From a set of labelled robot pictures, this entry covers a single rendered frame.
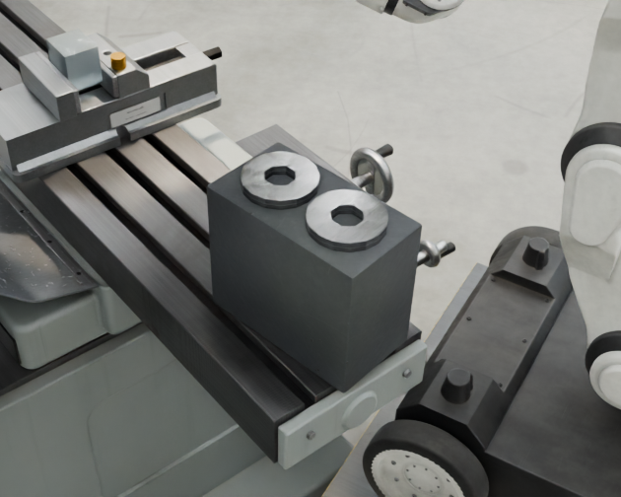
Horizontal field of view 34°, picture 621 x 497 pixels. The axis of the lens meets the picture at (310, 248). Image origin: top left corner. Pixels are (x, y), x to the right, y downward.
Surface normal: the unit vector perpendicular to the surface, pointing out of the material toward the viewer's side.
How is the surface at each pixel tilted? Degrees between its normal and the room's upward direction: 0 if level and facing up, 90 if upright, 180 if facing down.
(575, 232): 90
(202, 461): 90
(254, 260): 90
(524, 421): 0
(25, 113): 0
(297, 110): 0
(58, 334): 90
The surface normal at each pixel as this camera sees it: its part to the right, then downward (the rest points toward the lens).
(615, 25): -0.39, 0.86
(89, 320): 0.63, 0.54
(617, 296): -0.49, 0.58
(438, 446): 0.10, -0.68
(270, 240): -0.67, 0.48
